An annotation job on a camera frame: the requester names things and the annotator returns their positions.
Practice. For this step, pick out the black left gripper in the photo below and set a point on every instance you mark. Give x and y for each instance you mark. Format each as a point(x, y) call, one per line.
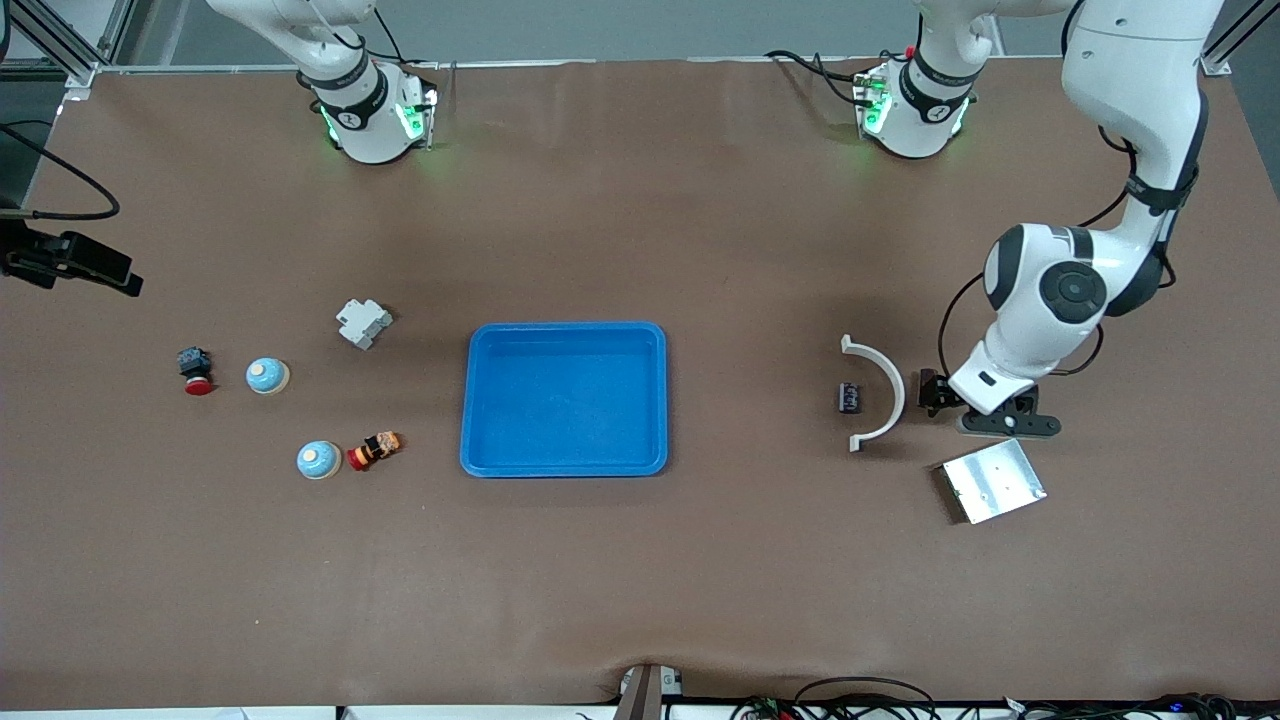
point(936, 392)

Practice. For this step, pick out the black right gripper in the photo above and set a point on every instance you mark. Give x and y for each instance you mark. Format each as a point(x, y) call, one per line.
point(30, 261)

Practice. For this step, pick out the dark brown cylindrical capacitor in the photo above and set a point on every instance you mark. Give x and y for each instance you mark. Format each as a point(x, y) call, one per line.
point(849, 397)

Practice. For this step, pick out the light blue call bell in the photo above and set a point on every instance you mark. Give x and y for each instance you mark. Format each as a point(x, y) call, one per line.
point(267, 376)
point(318, 460)

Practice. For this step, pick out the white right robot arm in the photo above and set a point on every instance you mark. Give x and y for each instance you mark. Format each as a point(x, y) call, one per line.
point(365, 125)

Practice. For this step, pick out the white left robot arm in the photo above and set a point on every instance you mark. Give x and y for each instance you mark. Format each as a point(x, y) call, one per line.
point(1130, 60)

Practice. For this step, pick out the silver metal plate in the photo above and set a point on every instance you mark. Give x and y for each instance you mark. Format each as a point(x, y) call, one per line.
point(995, 482)

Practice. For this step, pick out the red mushroom button black base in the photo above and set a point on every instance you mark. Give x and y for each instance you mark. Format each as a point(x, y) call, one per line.
point(196, 372)

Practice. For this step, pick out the white circuit breaker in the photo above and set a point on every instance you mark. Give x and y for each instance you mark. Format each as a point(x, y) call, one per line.
point(362, 322)

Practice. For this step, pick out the red emergency stop yellow collar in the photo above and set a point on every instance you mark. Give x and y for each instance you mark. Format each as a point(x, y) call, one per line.
point(375, 451)

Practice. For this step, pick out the blue plastic tray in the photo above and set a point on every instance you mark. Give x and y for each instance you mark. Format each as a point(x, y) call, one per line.
point(570, 420)

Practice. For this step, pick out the white curved pipe bracket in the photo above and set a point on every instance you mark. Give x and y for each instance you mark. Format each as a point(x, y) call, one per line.
point(898, 390)

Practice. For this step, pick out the aluminium frame profile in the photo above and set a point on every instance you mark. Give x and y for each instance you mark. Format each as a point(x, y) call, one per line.
point(80, 72)
point(1215, 62)

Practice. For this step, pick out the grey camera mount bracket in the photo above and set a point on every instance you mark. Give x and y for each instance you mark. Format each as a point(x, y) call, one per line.
point(645, 695)

